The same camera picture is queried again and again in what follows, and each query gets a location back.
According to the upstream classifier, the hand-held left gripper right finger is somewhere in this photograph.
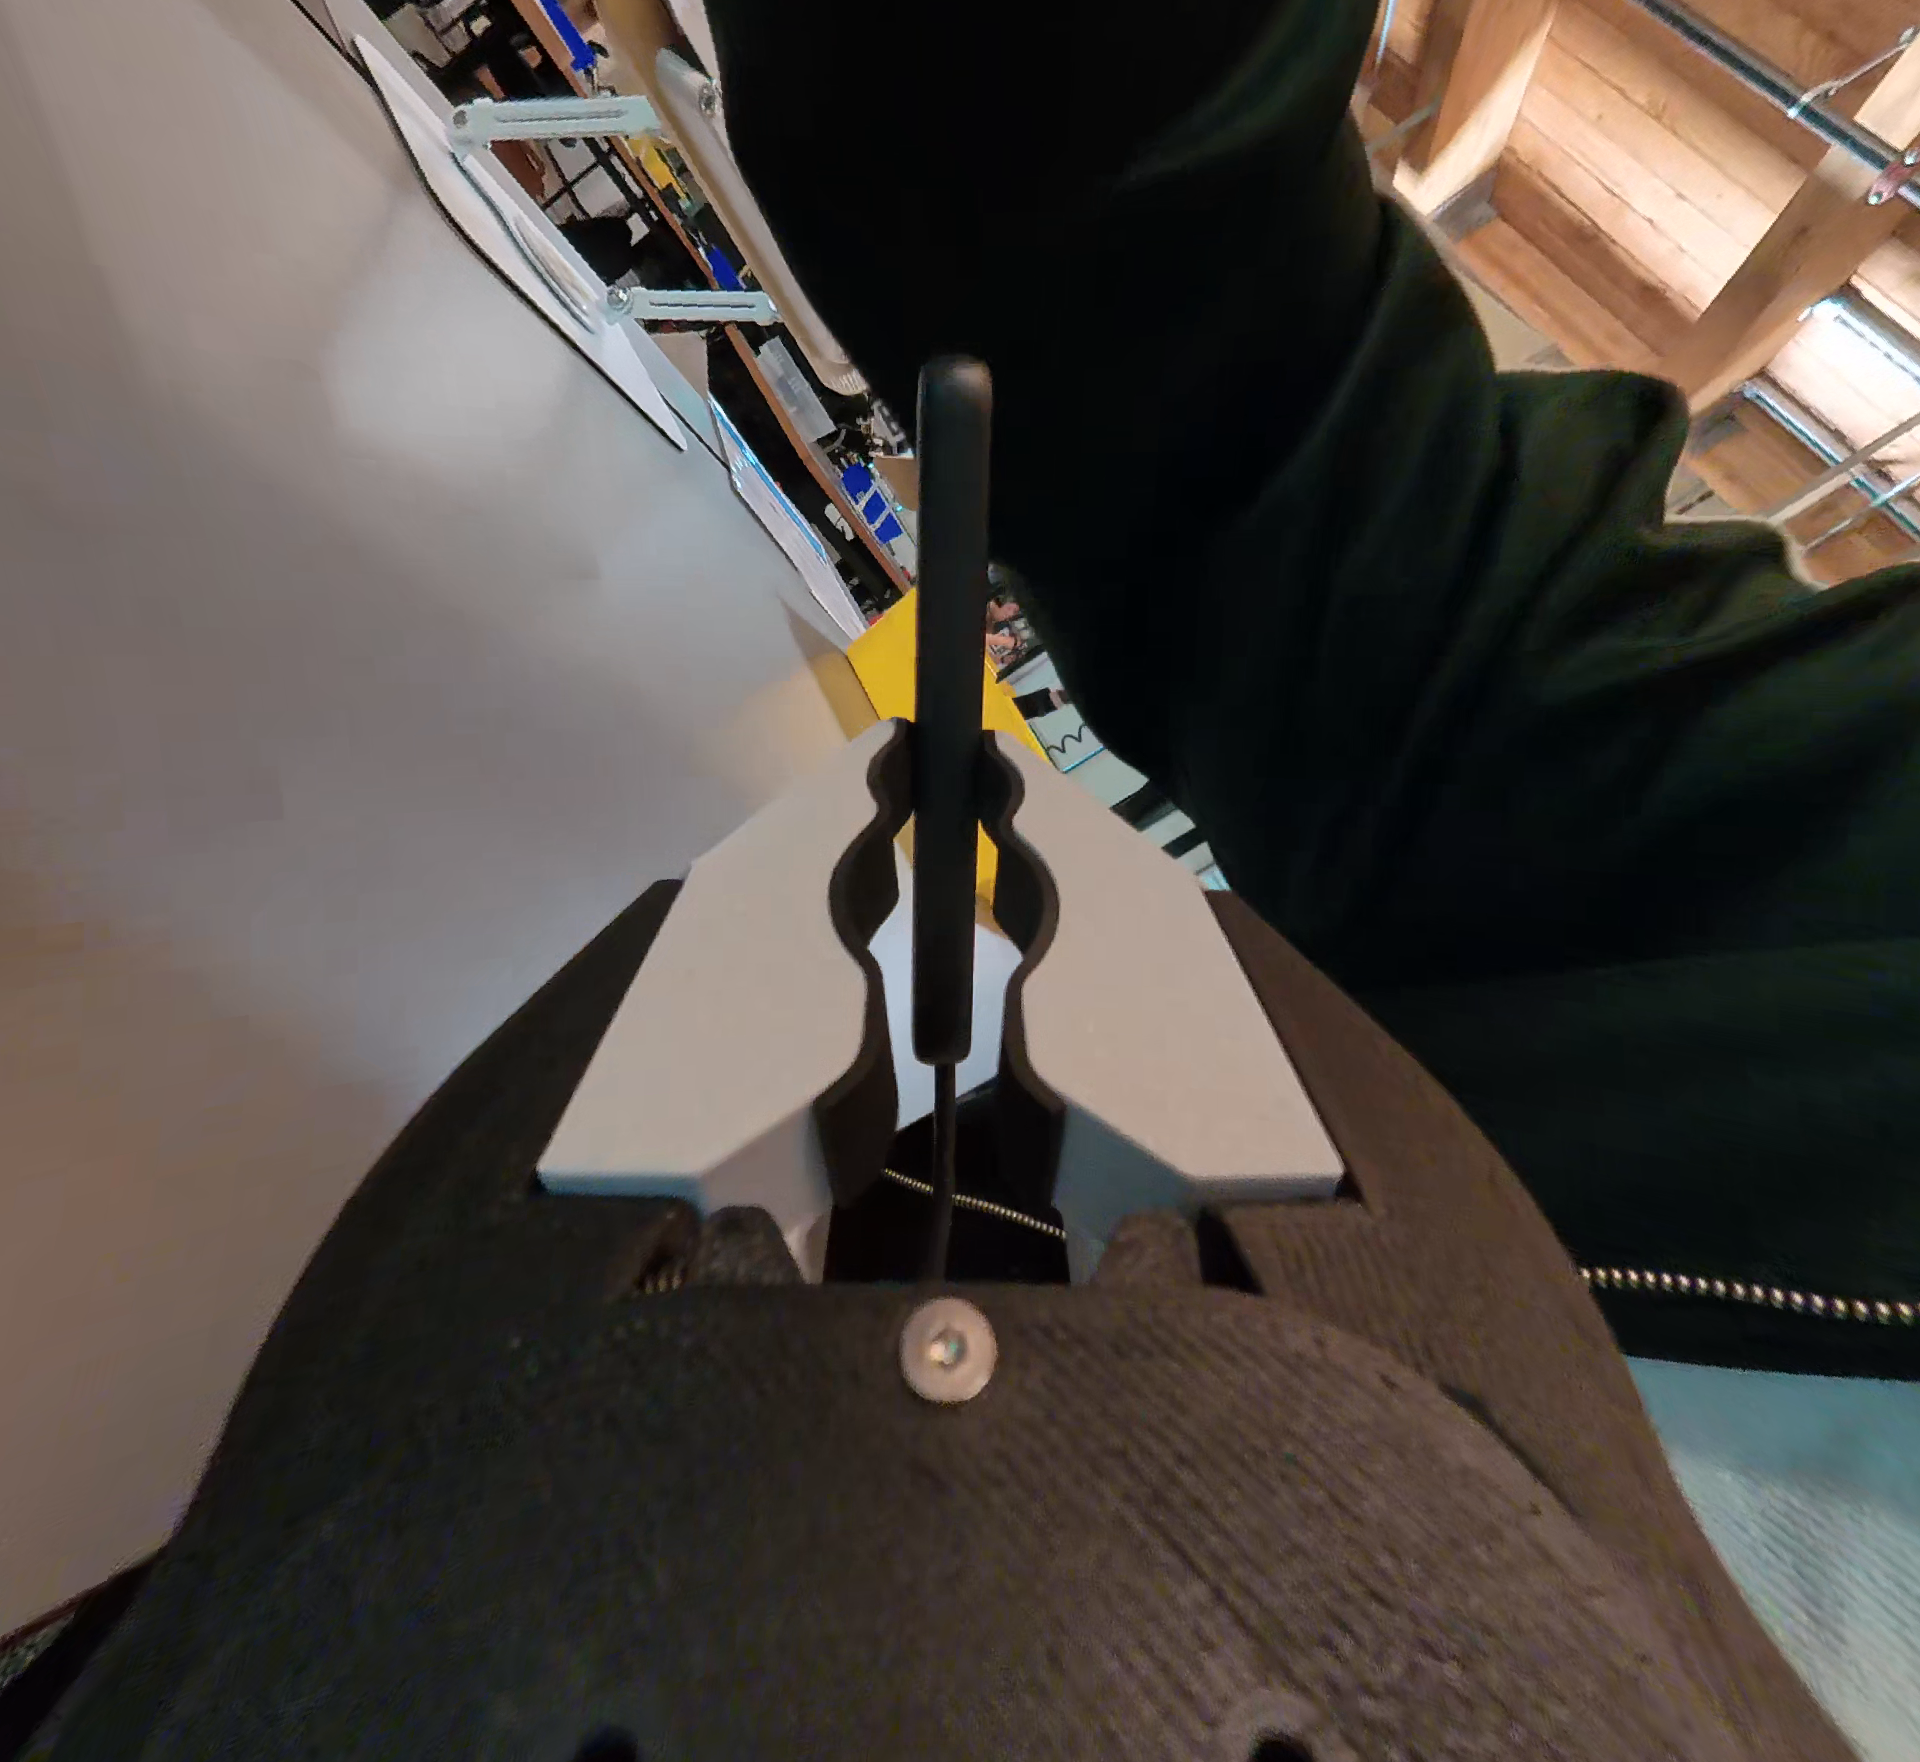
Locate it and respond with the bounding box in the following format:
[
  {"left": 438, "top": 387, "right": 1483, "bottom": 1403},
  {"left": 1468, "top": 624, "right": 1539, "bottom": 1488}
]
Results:
[{"left": 978, "top": 727, "right": 1348, "bottom": 1212}]

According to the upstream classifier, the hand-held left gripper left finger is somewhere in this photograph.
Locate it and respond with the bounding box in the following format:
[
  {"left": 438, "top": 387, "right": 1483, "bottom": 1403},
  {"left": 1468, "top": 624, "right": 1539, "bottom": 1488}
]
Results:
[{"left": 534, "top": 720, "right": 919, "bottom": 1201}]

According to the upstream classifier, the thin black cable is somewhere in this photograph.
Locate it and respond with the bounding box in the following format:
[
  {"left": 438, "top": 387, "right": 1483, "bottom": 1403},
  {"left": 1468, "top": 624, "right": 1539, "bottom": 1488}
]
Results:
[{"left": 921, "top": 1049, "right": 968, "bottom": 1303}]

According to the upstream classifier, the yellow plastic bin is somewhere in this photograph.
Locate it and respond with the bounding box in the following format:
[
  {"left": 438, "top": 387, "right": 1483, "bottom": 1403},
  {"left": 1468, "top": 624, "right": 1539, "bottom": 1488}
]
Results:
[{"left": 844, "top": 592, "right": 1052, "bottom": 932}]

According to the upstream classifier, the person's right forearm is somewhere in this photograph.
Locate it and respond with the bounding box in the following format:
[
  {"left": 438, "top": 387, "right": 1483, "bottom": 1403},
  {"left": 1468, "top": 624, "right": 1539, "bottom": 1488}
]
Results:
[{"left": 652, "top": 0, "right": 1398, "bottom": 624}]

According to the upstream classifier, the green and cream jacket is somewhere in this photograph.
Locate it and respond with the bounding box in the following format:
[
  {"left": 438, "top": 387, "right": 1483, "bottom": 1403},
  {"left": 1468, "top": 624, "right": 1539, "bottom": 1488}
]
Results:
[{"left": 991, "top": 193, "right": 1920, "bottom": 1762}]

